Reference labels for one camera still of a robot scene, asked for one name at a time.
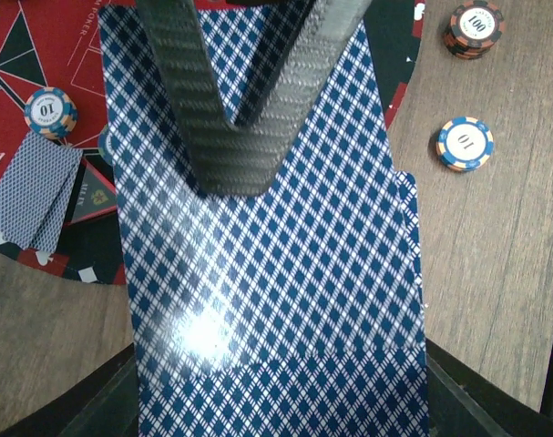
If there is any blue green poker chip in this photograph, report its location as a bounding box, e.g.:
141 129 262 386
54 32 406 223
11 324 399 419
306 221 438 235
97 125 113 167

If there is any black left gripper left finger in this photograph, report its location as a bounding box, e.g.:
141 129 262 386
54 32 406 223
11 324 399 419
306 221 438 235
0 345 138 436

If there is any blue patterned card deck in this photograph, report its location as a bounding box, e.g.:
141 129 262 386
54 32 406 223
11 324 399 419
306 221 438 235
99 5 429 436

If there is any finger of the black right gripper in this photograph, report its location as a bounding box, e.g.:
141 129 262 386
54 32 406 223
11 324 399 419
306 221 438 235
137 1 369 197

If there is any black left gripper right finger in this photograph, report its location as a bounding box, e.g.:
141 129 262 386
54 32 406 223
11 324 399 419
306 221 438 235
426 340 553 436

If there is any round red black poker mat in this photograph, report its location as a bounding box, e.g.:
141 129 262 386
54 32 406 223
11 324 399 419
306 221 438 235
0 1 426 285

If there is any triangular all in marker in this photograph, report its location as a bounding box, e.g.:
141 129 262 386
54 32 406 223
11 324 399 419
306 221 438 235
65 158 117 226

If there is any white blue chip stack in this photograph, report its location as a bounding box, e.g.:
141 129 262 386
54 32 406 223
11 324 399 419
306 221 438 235
435 117 495 172

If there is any white blue poker chip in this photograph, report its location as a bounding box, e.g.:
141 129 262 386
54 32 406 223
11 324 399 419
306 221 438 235
24 86 78 140

